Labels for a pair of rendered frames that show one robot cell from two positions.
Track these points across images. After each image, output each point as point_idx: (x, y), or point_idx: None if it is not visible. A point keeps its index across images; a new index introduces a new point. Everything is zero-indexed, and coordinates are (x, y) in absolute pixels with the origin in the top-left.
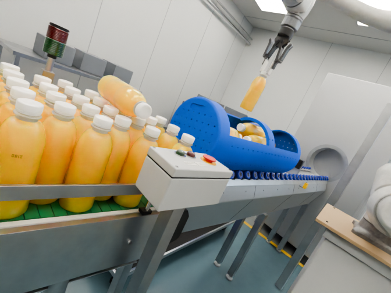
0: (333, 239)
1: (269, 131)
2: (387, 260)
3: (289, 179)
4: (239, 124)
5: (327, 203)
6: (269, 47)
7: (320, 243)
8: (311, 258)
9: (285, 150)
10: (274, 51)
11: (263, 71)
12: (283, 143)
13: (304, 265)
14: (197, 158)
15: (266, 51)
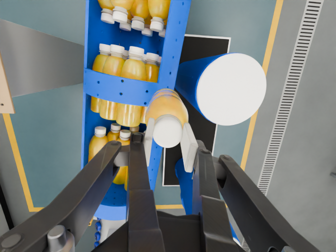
0: None
1: (92, 80)
2: None
3: None
4: (140, 48)
5: (12, 108)
6: (247, 203)
7: (8, 50)
8: (12, 31)
9: (82, 136)
10: (192, 210)
11: (170, 119)
12: (114, 201)
13: (39, 74)
14: None
15: (232, 175)
